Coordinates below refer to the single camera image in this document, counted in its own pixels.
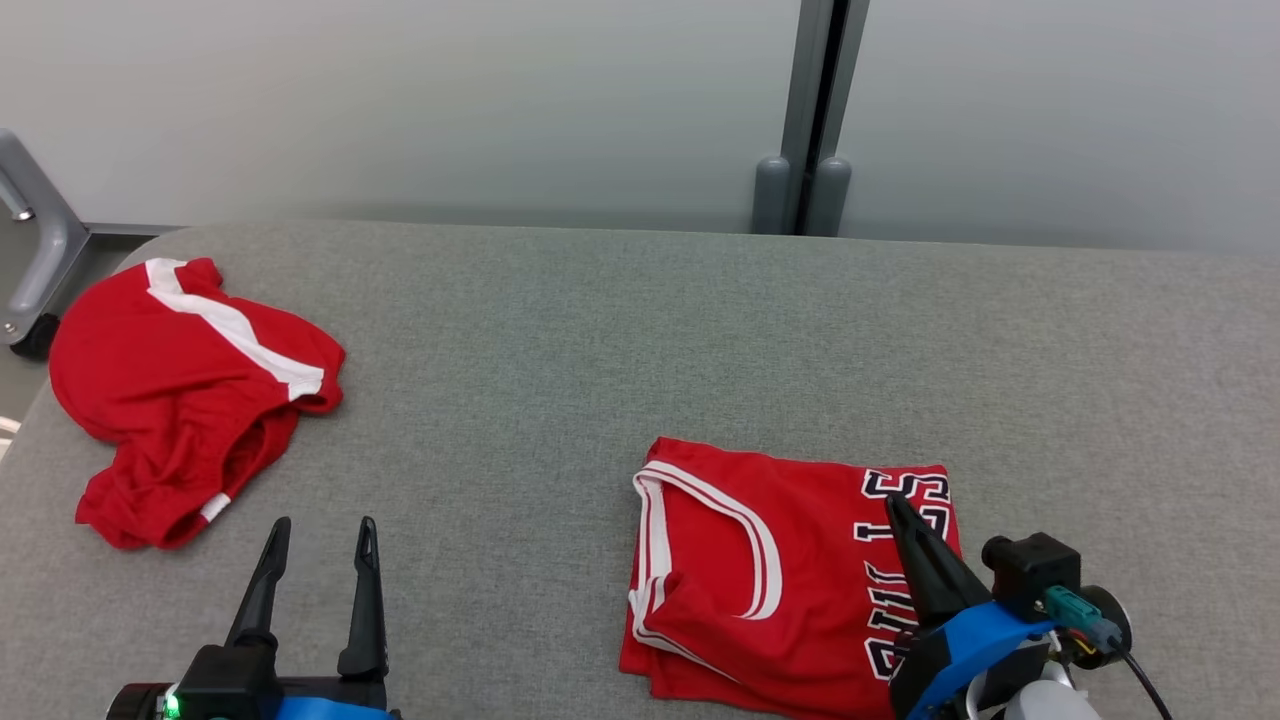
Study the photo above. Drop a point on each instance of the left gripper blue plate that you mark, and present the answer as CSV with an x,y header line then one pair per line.
x,y
330,705

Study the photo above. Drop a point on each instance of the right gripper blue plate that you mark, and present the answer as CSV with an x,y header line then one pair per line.
x,y
950,655

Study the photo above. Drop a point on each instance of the red basketball jersey with lettering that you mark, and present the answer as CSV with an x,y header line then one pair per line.
x,y
790,580

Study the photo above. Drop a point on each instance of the red shorts with white stripe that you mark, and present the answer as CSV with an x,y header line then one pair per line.
x,y
150,390

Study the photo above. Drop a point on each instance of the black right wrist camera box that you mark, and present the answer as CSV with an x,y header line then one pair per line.
x,y
1035,570

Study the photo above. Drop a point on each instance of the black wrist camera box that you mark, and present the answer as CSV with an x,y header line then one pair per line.
x,y
235,680
1035,570

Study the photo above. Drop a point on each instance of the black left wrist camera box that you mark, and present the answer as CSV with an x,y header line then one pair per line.
x,y
235,680

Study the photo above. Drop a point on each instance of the grey metal frame with caster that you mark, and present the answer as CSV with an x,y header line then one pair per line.
x,y
50,250

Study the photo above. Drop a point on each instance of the grey partition post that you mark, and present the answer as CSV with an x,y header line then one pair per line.
x,y
800,100

